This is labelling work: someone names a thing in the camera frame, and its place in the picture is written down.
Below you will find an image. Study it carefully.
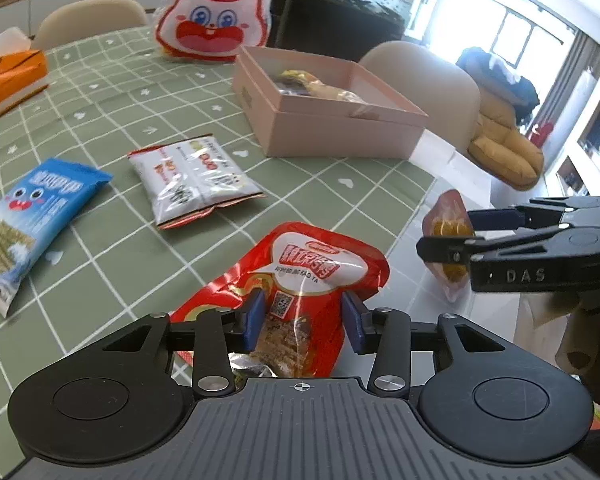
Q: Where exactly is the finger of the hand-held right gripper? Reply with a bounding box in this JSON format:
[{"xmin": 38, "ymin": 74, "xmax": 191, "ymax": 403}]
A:
[
  {"xmin": 416, "ymin": 225, "xmax": 573, "ymax": 263},
  {"xmin": 467, "ymin": 197, "xmax": 571, "ymax": 233}
]

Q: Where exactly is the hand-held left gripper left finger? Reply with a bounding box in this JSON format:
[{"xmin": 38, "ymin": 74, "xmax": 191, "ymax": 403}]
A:
[{"xmin": 102, "ymin": 289, "xmax": 267, "ymax": 398}]

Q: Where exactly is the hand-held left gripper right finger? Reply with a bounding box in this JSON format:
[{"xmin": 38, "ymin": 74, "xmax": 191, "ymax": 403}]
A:
[{"xmin": 341, "ymin": 291, "xmax": 503, "ymax": 398}]

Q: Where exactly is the small packet with yellow balls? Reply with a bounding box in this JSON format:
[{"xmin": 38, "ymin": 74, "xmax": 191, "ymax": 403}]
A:
[{"xmin": 422, "ymin": 189, "xmax": 476, "ymax": 303}]

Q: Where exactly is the pale pink cardboard box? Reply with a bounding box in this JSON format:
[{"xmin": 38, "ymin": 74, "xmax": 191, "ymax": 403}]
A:
[{"xmin": 231, "ymin": 45, "xmax": 429, "ymax": 159}]

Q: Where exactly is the blue seaweed snack packet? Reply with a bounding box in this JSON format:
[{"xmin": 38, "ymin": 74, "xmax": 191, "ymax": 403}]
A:
[{"xmin": 0, "ymin": 157, "xmax": 113, "ymax": 318}]

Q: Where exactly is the person's right hand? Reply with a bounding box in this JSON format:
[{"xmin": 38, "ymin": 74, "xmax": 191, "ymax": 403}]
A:
[{"xmin": 522, "ymin": 291, "xmax": 600, "ymax": 403}]

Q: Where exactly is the yellow cushioned armchair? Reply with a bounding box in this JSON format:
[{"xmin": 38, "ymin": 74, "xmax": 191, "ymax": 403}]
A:
[{"xmin": 467, "ymin": 92, "xmax": 544, "ymax": 192}]

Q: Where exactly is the small red object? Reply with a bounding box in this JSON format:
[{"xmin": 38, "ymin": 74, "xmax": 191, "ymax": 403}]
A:
[{"xmin": 530, "ymin": 122, "xmax": 556, "ymax": 148}]

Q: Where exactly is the dark clothing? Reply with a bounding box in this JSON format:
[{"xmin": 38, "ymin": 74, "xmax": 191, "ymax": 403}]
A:
[{"xmin": 455, "ymin": 46, "xmax": 541, "ymax": 113}]

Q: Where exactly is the beige dining chair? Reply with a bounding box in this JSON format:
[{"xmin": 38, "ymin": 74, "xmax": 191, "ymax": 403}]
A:
[
  {"xmin": 359, "ymin": 41, "xmax": 482, "ymax": 153},
  {"xmin": 31, "ymin": 0, "xmax": 151, "ymax": 52}
]

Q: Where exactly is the white and red snack packet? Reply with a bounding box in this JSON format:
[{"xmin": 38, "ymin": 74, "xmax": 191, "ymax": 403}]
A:
[{"xmin": 127, "ymin": 133, "xmax": 267, "ymax": 231}]

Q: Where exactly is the grey curtain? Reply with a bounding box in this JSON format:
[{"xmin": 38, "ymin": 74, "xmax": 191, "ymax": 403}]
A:
[{"xmin": 530, "ymin": 25, "xmax": 600, "ymax": 136}]

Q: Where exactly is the clear pastry packet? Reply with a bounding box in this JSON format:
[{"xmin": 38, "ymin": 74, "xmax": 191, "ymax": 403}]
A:
[{"xmin": 307, "ymin": 80, "xmax": 376, "ymax": 111}]

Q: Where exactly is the large window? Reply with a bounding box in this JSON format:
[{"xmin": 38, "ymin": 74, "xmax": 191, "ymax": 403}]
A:
[{"xmin": 430, "ymin": 0, "xmax": 581, "ymax": 71}]

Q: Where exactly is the yellow brown snack packet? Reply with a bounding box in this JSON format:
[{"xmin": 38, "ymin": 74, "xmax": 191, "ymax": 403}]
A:
[{"xmin": 274, "ymin": 69, "xmax": 321, "ymax": 97}]

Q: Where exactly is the green checked tablecloth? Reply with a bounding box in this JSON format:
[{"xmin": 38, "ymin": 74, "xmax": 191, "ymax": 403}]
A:
[{"xmin": 0, "ymin": 25, "xmax": 438, "ymax": 411}]

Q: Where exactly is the red and white rabbit bag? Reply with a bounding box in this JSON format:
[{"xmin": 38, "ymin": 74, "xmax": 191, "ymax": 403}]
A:
[{"xmin": 154, "ymin": 0, "xmax": 272, "ymax": 63}]

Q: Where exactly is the orange tissue box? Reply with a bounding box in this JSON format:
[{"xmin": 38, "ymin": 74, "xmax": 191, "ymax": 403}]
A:
[{"xmin": 0, "ymin": 27, "xmax": 49, "ymax": 128}]

